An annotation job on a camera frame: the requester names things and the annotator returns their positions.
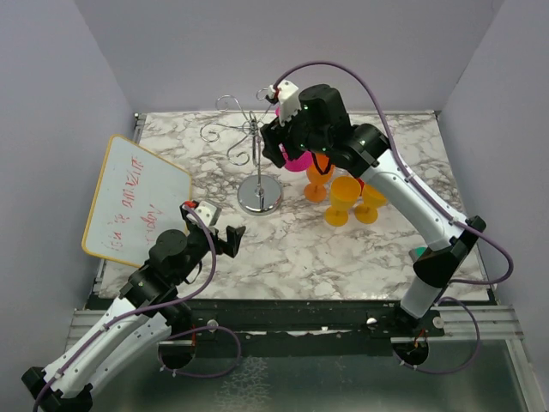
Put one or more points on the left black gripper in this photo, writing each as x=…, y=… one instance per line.
x=230, y=246

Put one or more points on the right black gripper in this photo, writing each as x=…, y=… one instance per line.
x=274, y=132

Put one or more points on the pink wine glass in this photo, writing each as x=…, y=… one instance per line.
x=298, y=165

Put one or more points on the orange wine glass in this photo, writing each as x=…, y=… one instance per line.
x=318, y=173

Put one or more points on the chrome wine glass rack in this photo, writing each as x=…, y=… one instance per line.
x=257, y=194

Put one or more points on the yellow wine glass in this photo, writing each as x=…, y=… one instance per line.
x=372, y=201
x=343, y=194

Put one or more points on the red wine glass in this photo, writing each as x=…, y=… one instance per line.
x=361, y=183

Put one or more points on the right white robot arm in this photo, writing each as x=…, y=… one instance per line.
x=316, y=120

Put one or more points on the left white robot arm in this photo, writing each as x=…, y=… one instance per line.
x=146, y=311

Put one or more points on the yellow framed whiteboard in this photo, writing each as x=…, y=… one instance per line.
x=137, y=198

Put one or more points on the green whiteboard eraser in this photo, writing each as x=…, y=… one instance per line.
x=416, y=253

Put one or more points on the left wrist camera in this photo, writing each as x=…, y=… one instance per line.
x=207, y=211

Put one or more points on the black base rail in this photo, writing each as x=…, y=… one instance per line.
x=230, y=329

